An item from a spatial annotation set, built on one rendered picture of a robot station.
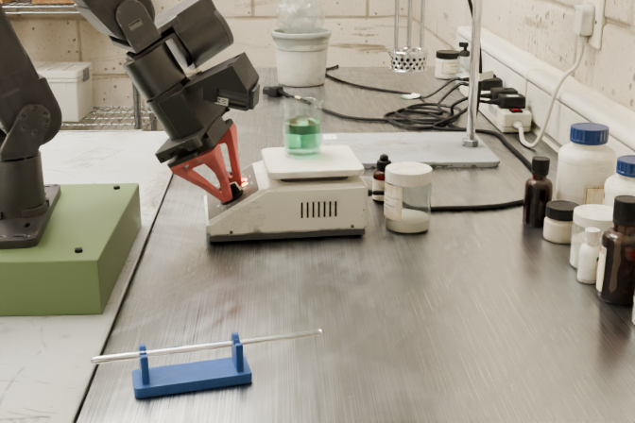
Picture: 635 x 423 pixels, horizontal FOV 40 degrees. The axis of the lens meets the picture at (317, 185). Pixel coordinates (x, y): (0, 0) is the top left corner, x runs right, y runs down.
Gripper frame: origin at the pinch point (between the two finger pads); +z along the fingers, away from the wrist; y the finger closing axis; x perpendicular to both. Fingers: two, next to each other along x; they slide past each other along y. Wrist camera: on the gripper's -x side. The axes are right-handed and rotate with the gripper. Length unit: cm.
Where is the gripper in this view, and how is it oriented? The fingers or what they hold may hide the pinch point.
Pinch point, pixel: (229, 188)
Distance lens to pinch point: 108.8
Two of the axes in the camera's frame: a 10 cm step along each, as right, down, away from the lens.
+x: -8.4, 3.1, 4.5
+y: 2.6, -5.0, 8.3
